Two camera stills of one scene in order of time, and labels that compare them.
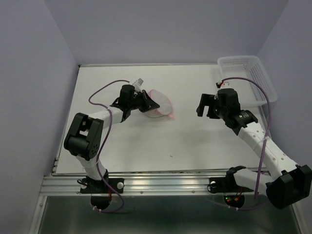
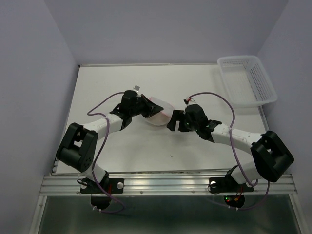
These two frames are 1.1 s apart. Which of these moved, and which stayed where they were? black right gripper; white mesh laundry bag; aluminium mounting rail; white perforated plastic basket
Moved: black right gripper; white mesh laundry bag
Stayed: aluminium mounting rail; white perforated plastic basket
